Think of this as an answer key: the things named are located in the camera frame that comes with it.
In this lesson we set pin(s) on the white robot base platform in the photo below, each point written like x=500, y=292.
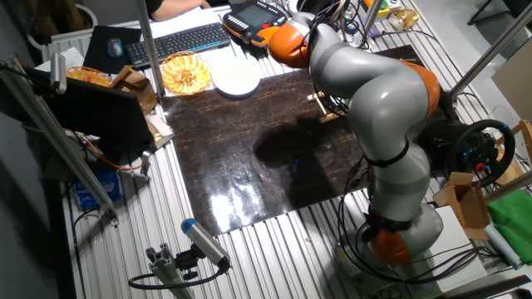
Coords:
x=457, y=241

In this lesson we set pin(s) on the person's bare forearm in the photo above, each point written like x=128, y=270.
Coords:
x=174, y=8

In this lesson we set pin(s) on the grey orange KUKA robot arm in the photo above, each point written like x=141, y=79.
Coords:
x=386, y=104

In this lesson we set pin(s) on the wooden dish rack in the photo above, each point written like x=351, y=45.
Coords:
x=322, y=110

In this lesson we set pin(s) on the small amber glass dish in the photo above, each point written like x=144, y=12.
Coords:
x=405, y=18

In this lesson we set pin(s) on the dark marble pattern mat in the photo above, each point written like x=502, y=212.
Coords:
x=232, y=166

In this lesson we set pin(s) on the white round plate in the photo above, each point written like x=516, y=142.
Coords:
x=236, y=76

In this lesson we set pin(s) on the white yellow packet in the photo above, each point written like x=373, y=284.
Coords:
x=160, y=128

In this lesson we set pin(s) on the amber glass ribbed bowl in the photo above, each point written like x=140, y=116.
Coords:
x=185, y=74

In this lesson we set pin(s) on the black orange teach pendant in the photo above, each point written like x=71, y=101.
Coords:
x=251, y=18

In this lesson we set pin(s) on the black computer keyboard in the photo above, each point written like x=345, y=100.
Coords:
x=178, y=43

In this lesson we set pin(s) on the black round puck blue label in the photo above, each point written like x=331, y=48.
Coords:
x=351, y=26

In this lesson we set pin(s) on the black filament spool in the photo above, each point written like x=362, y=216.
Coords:
x=320, y=5

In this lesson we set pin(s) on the black laptop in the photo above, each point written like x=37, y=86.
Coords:
x=99, y=112

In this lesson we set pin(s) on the blue tissue pack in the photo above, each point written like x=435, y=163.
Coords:
x=97, y=191

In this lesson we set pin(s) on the grey blue computer mouse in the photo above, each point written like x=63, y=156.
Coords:
x=115, y=47

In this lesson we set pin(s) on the yellow green button box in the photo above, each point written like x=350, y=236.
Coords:
x=384, y=8

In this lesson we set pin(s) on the orange wicker basket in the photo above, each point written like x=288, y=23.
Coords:
x=87, y=76

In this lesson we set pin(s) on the black mouse pad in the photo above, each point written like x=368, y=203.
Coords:
x=96, y=52

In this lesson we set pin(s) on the brown cardboard box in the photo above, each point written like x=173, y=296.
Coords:
x=471, y=207

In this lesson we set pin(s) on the white paper sheet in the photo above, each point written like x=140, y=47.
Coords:
x=72, y=56

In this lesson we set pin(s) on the white round chair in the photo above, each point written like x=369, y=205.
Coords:
x=62, y=37

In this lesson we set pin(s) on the black racing steering wheel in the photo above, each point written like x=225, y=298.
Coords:
x=505, y=162

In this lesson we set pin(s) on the white paper roll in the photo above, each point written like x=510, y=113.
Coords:
x=503, y=247

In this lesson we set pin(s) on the beige board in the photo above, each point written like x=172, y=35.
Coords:
x=515, y=83

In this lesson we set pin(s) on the green cloth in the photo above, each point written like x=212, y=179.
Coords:
x=513, y=224

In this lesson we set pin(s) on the wooden chair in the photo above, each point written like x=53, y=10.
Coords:
x=524, y=133

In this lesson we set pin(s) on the black office chair base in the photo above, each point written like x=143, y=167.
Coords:
x=490, y=10

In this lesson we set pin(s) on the silver camera with blue cap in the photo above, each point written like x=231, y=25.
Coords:
x=203, y=241

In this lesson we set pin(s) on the aluminium frame post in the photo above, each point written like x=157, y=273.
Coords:
x=150, y=50

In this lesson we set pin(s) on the grey aluminium profile bracket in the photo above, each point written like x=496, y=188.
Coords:
x=166, y=270

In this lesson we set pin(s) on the silver vertical post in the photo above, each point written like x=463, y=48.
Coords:
x=372, y=16

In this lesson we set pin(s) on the slanted aluminium frame beam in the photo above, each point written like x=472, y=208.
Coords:
x=54, y=133

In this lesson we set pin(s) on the silver camera on beam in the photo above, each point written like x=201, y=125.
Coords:
x=58, y=72

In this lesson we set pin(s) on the slanted silver frame pole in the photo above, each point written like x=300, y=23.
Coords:
x=490, y=45

